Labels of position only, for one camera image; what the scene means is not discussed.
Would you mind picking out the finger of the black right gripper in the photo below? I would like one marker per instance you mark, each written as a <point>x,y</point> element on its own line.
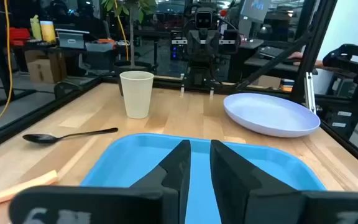
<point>194,42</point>
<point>212,42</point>

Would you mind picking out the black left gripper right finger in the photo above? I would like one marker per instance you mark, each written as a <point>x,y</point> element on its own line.
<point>247,199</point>

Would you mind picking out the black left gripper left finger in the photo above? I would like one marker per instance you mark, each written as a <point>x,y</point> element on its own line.
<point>154,202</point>

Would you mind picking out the beige ribbed cup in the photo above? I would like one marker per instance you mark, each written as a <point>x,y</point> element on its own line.
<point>137,96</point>

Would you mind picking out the wooden stick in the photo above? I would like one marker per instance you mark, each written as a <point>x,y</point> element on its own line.
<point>26,186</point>

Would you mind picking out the black spoon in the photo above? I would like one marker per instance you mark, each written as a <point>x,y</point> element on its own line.
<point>42,138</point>

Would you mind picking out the black background robot arm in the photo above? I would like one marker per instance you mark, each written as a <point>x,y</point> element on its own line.
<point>350,60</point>

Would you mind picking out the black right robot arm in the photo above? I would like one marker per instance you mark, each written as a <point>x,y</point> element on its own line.
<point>202,70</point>

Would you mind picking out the blue plastic tray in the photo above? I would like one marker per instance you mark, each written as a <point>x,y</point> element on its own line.
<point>135,161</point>

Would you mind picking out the lavender plate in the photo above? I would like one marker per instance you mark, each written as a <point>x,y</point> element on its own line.
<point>269,115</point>

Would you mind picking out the black keyboard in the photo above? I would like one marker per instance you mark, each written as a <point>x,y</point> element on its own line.
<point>270,52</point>

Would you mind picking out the small cardboard box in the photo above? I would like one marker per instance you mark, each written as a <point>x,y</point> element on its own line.
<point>269,81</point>

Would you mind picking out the green leafy plant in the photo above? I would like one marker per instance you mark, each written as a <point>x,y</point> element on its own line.
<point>132,37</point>

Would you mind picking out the person's hand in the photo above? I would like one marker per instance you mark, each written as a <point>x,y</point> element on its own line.
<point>296,57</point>

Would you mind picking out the black plant pot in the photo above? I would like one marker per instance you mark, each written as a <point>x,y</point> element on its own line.
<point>129,67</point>

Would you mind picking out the grey box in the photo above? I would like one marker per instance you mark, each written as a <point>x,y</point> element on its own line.
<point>71,40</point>

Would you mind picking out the yellow white-capped container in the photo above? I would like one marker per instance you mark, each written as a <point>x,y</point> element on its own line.
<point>48,31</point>

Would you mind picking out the large cardboard box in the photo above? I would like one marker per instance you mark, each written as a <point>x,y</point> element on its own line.
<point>43,68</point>

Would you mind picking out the yellow bottle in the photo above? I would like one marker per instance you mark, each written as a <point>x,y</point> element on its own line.
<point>36,28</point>

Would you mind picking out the red box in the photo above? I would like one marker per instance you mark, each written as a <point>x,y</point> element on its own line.
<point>19,35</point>

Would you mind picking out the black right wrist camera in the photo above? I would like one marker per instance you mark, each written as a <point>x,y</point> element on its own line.
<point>204,19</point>

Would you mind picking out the black frame clamp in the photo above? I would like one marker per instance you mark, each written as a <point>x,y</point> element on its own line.
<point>67,90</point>

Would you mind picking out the black aluminium table frame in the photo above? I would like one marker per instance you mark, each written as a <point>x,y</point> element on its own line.
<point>42,115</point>

